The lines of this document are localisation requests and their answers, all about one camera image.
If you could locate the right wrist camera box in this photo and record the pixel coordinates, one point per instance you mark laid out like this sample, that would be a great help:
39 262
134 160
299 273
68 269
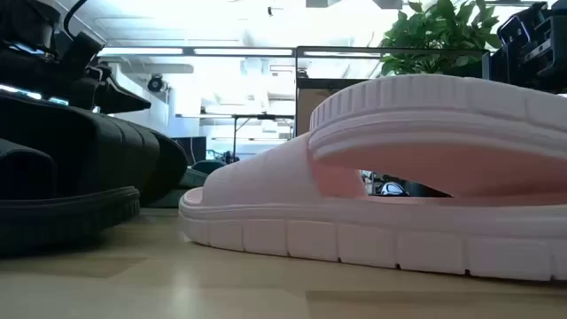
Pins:
513 31

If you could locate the green leafy plant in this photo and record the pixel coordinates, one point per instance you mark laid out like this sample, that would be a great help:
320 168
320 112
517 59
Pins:
438 31

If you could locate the white black round object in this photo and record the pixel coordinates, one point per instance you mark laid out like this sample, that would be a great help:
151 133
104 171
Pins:
392 189

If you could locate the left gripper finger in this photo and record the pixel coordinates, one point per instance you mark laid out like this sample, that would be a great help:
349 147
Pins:
119 99

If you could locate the round black ceiling camera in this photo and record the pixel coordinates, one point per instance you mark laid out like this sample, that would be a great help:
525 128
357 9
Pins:
155 83

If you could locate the pink rubber slide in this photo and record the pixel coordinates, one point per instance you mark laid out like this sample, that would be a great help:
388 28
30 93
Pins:
443 133
310 239

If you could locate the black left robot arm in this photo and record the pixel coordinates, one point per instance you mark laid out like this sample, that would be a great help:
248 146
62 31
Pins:
26 26

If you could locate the black computer monitor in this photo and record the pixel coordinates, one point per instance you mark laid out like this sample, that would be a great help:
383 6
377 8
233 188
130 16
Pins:
190 150

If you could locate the long ceiling light fixture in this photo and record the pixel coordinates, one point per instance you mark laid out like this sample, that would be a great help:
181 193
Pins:
146 51

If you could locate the black standing desk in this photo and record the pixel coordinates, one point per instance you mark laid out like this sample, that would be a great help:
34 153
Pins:
248 117

